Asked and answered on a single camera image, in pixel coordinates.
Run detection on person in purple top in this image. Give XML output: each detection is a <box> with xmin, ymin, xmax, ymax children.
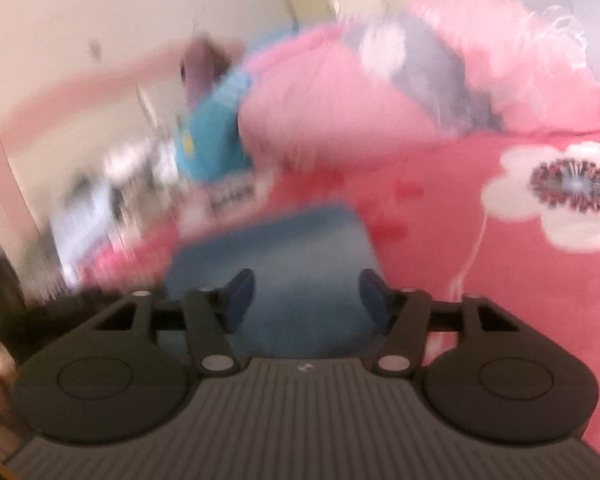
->
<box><xmin>181</xmin><ymin>35</ymin><xmax>246</xmax><ymax>108</ymax></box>

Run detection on blue denim jeans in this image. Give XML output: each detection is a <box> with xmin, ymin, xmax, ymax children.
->
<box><xmin>164</xmin><ymin>204</ymin><xmax>381</xmax><ymax>359</ymax></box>

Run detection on light blue sweatshirt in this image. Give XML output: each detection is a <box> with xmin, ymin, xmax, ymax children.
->
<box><xmin>50</xmin><ymin>178</ymin><xmax>114</xmax><ymax>287</ymax></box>

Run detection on pink floral duvet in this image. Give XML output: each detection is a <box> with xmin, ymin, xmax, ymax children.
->
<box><xmin>238</xmin><ymin>0</ymin><xmax>600</xmax><ymax>170</ymax></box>

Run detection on pink cream headboard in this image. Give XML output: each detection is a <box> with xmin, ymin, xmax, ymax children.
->
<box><xmin>0</xmin><ymin>39</ymin><xmax>246</xmax><ymax>271</ymax></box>

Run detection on red floral bed blanket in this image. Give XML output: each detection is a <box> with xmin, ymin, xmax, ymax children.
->
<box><xmin>80</xmin><ymin>131</ymin><xmax>600</xmax><ymax>452</ymax></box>

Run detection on white grey patterned blanket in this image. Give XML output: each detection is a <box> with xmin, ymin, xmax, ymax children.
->
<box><xmin>102</xmin><ymin>138</ymin><xmax>182</xmax><ymax>223</ymax></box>

